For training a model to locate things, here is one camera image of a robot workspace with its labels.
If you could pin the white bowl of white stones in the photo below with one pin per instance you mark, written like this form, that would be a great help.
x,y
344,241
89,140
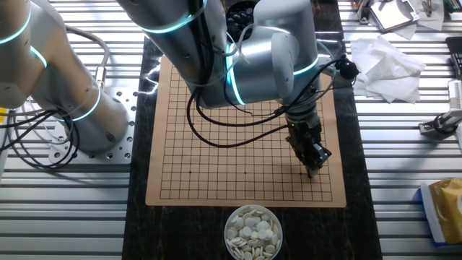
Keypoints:
x,y
252,234

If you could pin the blue white flat pack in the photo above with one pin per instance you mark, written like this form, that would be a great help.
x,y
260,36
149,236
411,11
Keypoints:
x,y
429,216

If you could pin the black bowl of black stones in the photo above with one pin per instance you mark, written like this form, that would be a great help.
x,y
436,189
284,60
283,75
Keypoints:
x,y
238,18

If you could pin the pile of white tissues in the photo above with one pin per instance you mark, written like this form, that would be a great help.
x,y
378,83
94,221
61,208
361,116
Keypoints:
x,y
386,72

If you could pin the tan go board mat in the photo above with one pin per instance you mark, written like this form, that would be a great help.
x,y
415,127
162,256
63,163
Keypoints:
x,y
234,180

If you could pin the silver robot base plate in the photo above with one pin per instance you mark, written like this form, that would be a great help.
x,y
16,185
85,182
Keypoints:
x,y
122,147

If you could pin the white tissue sheet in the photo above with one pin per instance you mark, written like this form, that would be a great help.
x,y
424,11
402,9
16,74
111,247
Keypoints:
x,y
433,21

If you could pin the colourful block pattern cloth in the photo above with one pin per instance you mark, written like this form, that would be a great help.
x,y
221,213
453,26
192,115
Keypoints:
x,y
3,112

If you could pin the black and silver tool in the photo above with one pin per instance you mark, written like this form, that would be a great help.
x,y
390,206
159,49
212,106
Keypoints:
x,y
438,126

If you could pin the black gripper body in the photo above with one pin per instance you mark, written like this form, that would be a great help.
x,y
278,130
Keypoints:
x,y
305,139

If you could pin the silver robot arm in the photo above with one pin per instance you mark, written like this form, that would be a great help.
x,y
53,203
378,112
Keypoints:
x,y
260,65

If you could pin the gripper finger with silver tip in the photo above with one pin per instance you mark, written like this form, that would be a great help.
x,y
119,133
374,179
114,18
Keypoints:
x,y
305,164
321,155

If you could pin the black marble pattern mat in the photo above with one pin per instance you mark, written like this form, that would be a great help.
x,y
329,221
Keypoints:
x,y
144,231

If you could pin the small grey metal clip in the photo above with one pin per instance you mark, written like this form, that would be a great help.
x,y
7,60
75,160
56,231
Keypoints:
x,y
427,7

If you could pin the black keyboard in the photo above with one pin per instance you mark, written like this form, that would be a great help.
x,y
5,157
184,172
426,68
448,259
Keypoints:
x,y
456,47

